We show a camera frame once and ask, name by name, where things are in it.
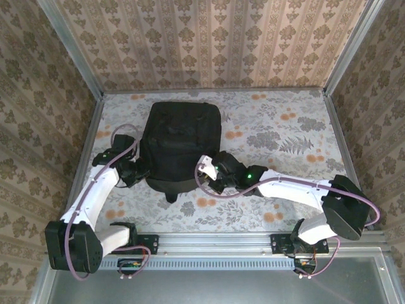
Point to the black fabric backpack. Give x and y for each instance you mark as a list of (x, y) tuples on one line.
[(180, 142)]

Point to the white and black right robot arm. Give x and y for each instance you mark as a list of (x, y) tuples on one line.
[(291, 190)]

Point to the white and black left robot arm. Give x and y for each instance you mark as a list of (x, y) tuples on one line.
[(91, 199)]

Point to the grey metal panel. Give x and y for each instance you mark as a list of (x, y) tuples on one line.
[(205, 285)]

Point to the aluminium side rail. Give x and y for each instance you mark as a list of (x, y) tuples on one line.
[(342, 142), (91, 126)]

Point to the aluminium front frame rail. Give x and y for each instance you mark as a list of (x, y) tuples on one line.
[(215, 244)]

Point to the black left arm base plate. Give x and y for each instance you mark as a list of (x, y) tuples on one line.
[(150, 244)]

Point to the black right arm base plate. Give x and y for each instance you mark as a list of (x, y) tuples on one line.
[(278, 244)]

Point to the aluminium back rail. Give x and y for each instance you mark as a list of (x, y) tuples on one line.
[(253, 90)]

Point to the aluminium frame post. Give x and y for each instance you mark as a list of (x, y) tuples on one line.
[(352, 47), (73, 47)]

